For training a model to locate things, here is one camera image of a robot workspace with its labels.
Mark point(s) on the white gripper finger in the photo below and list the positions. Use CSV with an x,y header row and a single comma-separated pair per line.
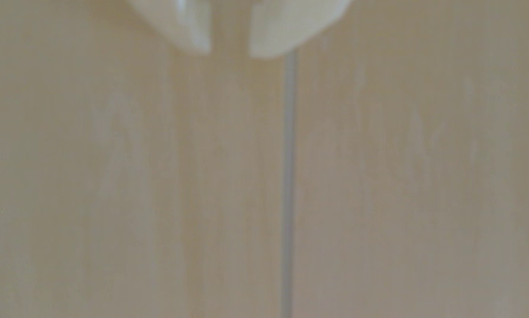
x,y
176,22
291,26

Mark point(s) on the light plywood sheet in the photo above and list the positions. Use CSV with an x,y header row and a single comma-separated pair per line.
x,y
136,176
423,176

